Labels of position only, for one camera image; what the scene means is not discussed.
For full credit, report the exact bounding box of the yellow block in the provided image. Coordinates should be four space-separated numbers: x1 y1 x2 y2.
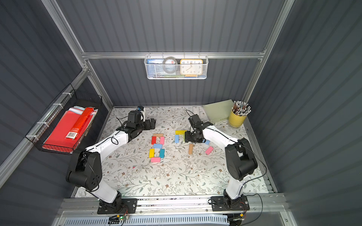
149 148 155 159
175 130 186 135

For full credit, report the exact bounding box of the red block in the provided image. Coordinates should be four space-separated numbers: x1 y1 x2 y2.
151 136 156 145

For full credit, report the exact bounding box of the numbered wood block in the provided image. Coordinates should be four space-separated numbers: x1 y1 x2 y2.
153 133 164 137

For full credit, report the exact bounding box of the yellow block front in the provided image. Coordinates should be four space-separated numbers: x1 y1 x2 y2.
149 148 155 159

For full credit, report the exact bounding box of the teal block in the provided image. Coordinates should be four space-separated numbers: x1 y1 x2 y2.
159 149 165 158

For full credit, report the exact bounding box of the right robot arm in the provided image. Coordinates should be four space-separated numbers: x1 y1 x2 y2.
185 115 258 205

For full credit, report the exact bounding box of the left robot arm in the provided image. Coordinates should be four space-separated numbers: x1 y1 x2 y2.
66 106 156 203

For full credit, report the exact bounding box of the pale green book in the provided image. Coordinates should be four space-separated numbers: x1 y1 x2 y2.
203 99 234 124

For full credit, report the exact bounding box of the yellow pencil cup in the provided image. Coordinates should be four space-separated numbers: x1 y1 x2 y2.
228 111 247 128

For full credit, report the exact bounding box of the orange alarm clock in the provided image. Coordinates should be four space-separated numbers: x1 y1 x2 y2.
180 59 204 76

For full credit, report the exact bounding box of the red folders stack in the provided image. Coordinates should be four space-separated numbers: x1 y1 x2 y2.
41 106 98 153

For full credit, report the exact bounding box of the white wire wall basket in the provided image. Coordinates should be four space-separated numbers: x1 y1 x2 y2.
144 55 209 80

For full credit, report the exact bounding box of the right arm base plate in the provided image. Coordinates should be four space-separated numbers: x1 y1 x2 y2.
208 196 250 211

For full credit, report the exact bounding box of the black wire side basket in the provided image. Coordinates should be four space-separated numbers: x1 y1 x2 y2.
25 89 108 154

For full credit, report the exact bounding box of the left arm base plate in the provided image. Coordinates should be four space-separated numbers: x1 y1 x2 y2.
97 198 138 215

